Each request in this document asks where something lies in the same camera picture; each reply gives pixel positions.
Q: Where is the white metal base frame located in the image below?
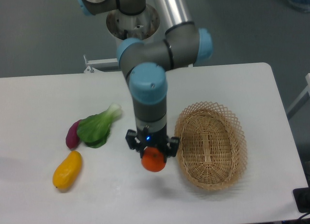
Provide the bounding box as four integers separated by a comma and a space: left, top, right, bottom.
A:
83, 54, 120, 73

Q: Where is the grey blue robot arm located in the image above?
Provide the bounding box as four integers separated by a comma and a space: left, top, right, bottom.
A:
78, 0, 213, 159

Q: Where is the black device at table edge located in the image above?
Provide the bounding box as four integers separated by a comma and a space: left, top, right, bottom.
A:
293, 187, 310, 213

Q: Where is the orange fruit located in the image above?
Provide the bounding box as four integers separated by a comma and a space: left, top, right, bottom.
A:
141, 147, 166, 173

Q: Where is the white frame at right edge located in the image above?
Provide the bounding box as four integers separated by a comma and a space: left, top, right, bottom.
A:
286, 73, 310, 120

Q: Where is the yellow mango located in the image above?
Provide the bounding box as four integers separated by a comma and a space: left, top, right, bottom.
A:
52, 150, 83, 190

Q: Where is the purple sweet potato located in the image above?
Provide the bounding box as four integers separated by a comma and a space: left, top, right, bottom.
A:
65, 120, 80, 149

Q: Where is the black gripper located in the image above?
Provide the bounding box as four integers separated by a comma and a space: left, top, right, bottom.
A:
125, 126, 180, 163

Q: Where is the woven wicker basket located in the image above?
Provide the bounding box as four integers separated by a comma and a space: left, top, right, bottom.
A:
174, 102, 248, 191

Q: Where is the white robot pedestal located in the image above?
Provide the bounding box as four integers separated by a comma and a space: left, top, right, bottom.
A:
106, 4, 160, 46

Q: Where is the green bok choy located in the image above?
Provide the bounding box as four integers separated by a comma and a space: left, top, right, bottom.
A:
77, 103, 122, 148

